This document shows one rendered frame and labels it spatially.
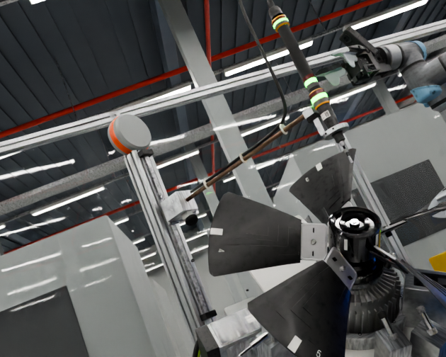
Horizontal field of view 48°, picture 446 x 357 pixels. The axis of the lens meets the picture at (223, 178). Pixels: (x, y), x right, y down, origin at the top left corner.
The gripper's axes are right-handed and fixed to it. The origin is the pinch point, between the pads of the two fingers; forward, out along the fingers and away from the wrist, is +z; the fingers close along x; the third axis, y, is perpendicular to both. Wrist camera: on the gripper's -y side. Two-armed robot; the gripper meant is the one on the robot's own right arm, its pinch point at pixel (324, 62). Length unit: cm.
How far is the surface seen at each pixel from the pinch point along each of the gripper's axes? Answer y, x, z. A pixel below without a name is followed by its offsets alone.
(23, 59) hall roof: -430, 582, -20
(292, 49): -4.9, -1.1, 9.2
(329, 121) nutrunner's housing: 17.7, -1.1, 9.0
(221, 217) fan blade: 29, 17, 39
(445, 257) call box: 61, 23, -28
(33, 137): -37, 82, 68
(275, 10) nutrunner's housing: -17.7, -1.7, 8.7
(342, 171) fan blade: 28.6, 9.8, 3.6
